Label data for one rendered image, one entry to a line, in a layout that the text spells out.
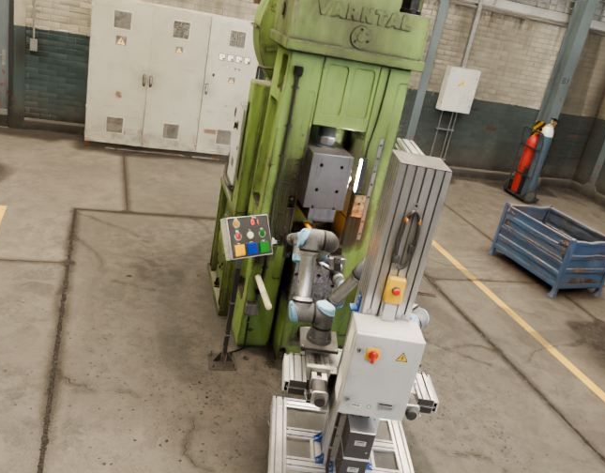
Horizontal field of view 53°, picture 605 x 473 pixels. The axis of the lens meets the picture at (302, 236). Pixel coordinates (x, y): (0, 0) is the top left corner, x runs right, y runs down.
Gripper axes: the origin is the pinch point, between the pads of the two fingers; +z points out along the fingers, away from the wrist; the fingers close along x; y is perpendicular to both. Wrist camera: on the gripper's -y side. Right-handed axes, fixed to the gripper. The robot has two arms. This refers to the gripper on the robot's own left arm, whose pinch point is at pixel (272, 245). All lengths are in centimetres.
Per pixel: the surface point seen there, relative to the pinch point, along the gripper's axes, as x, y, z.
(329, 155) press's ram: -41, 56, -24
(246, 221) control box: 11.6, 19.2, 10.3
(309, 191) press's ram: -32.8, 33.8, -7.0
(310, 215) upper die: -37.3, 17.8, -0.1
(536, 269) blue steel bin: -422, -70, 56
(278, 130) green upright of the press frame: -15, 78, -5
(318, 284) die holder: -48, -33, 16
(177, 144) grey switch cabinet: -208, 178, 481
